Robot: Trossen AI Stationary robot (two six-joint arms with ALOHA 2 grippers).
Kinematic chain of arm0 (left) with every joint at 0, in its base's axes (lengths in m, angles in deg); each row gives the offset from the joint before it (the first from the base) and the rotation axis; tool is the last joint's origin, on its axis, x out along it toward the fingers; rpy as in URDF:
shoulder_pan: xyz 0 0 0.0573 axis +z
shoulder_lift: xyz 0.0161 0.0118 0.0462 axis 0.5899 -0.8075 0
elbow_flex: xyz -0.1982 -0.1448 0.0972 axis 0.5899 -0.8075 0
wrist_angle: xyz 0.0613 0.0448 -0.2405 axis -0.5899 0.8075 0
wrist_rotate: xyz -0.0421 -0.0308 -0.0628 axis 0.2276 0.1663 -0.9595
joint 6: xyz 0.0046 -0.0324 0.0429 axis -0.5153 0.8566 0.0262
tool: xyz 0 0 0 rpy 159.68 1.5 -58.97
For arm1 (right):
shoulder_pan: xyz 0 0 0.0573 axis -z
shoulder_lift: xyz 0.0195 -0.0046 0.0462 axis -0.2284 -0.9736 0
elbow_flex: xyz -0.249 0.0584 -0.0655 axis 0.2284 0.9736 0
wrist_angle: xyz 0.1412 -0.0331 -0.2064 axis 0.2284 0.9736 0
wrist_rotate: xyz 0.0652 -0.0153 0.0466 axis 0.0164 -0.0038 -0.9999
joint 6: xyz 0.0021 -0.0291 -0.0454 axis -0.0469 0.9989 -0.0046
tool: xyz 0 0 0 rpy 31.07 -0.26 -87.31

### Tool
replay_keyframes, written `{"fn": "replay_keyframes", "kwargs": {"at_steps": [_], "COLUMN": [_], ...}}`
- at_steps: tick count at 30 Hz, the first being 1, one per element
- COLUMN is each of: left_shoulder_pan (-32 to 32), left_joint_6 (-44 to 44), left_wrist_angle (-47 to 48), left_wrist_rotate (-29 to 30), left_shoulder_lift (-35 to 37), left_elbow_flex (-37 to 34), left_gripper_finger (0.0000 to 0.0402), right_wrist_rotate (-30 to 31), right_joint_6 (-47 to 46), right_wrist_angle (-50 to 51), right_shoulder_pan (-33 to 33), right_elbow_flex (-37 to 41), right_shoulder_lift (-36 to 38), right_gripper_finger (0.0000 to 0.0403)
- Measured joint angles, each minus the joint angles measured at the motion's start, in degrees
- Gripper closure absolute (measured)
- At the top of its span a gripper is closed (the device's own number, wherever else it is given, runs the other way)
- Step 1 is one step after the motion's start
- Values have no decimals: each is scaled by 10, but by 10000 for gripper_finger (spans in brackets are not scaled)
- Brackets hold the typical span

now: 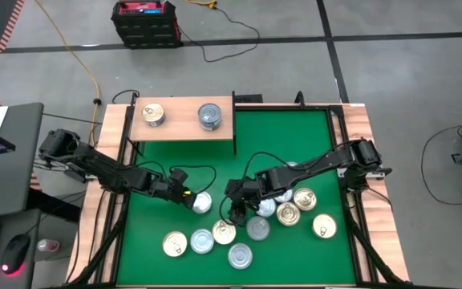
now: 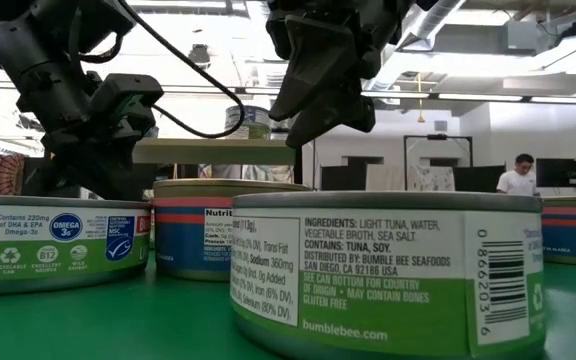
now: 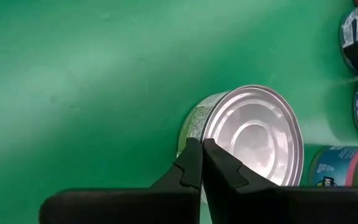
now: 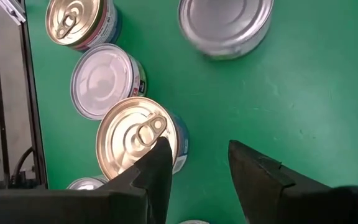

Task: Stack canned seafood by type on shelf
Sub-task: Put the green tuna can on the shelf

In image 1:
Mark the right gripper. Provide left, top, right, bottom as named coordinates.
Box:
left=225, top=178, right=262, bottom=226

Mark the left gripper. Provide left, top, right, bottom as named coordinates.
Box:
left=152, top=176, right=198, bottom=210

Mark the blue white label silver can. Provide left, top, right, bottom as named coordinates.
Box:
left=192, top=191, right=213, bottom=215

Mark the red label silver can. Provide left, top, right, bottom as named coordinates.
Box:
left=274, top=188, right=295, bottom=204

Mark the pale label silver can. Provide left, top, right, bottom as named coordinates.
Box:
left=197, top=103, right=223, bottom=132

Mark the wooden shelf board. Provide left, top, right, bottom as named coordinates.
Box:
left=129, top=96, right=235, bottom=142

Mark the green table mat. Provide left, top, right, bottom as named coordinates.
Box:
left=116, top=108, right=357, bottom=287

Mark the small plastic bottle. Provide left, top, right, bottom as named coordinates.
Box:
left=36, top=238, right=61, bottom=253

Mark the grey desk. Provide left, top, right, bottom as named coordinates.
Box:
left=0, top=102, right=45, bottom=221

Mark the red black power box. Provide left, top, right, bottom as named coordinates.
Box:
left=110, top=0, right=183, bottom=50

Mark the black computer mouse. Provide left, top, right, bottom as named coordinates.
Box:
left=0, top=234, right=31, bottom=276

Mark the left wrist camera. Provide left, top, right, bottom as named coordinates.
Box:
left=169, top=168, right=189, bottom=188

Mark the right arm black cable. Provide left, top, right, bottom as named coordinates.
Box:
left=219, top=151, right=296, bottom=226

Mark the black shelf frame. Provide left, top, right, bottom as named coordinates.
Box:
left=128, top=90, right=238, bottom=157

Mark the black metal table frame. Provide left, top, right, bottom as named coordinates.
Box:
left=64, top=91, right=411, bottom=289

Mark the black cable at table corner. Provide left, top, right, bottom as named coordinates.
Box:
left=111, top=88, right=140, bottom=106

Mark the yellow extension cable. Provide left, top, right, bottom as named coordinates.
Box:
left=34, top=0, right=103, bottom=148

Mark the black floor cable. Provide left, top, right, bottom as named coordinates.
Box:
left=178, top=6, right=261, bottom=63
left=420, top=124, right=462, bottom=206

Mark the yellow cable plug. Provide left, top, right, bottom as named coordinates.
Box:
left=182, top=0, right=218, bottom=10

